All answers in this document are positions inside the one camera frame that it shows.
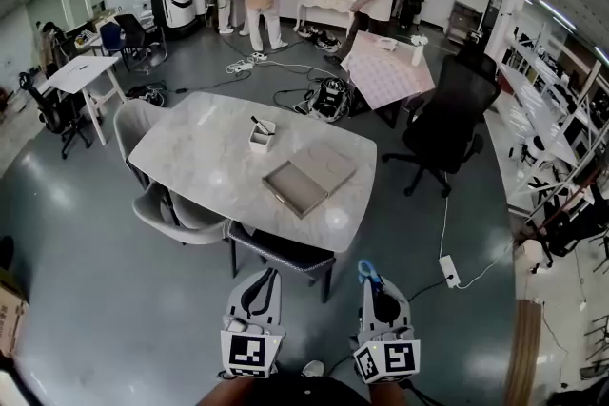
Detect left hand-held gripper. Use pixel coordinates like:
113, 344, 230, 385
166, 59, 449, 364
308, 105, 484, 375
219, 268, 287, 379

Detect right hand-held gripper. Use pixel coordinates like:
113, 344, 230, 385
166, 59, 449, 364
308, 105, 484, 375
350, 275, 422, 385

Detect blue scissors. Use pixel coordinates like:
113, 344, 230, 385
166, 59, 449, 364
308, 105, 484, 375
357, 259, 384, 299

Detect grey storage box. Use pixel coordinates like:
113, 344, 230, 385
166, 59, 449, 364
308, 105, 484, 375
261, 160, 330, 220

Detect person's left forearm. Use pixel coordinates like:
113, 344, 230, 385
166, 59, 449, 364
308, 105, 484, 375
197, 375, 258, 406

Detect person's right forearm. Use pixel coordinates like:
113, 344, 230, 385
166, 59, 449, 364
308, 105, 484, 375
368, 379, 415, 406

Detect grey box lid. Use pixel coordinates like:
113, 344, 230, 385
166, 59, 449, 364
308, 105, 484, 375
288, 142, 358, 199

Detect dark blue padded chair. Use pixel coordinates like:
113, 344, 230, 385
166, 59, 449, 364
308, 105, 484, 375
226, 221, 337, 304

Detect white power strip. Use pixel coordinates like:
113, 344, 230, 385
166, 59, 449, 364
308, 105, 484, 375
438, 254, 462, 289

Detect grey shell chair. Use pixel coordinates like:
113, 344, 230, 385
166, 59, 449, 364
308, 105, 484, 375
131, 180, 234, 248
112, 98, 180, 189

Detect person's black clothing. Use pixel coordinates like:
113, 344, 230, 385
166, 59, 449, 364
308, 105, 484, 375
227, 373, 377, 406

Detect white pen holder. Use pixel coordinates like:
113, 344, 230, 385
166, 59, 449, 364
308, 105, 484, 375
247, 118, 277, 155

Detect black marker pen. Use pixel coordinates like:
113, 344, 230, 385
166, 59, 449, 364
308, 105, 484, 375
250, 115, 275, 137

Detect red pole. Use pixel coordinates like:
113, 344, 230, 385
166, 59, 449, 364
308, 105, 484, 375
522, 184, 600, 234

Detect black mesh office chair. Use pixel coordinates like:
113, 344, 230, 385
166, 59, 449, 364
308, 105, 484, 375
382, 53, 501, 199

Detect black white backpack device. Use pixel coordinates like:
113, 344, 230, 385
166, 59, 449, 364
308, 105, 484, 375
304, 77, 353, 123

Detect white extension strip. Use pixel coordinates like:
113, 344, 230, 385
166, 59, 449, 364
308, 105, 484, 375
226, 51, 270, 75

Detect black basket of gear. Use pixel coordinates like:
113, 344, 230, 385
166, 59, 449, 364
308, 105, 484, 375
126, 83, 167, 108

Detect pink patterned cloth table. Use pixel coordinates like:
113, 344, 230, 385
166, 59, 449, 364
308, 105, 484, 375
340, 30, 437, 129

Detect white shelving rack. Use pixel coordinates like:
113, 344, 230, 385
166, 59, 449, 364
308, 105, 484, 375
494, 32, 609, 215

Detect white bottle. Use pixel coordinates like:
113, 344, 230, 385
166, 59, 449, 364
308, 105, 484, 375
409, 35, 428, 66

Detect black white equipment pile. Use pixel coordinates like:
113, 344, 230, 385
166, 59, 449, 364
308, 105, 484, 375
299, 26, 342, 53

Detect white trestle table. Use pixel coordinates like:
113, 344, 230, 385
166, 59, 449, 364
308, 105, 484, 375
40, 55, 128, 146

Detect black visitor chair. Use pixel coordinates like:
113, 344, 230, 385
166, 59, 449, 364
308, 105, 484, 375
113, 12, 168, 73

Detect white black machine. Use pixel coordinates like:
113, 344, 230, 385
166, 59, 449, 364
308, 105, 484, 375
147, 0, 213, 39

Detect white dressing table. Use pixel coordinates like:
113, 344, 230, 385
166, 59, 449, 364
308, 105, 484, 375
293, 0, 356, 33

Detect black power cable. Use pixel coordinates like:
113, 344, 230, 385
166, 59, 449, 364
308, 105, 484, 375
408, 278, 451, 303

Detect white power cable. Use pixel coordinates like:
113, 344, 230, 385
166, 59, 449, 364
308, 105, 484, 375
438, 197, 451, 258

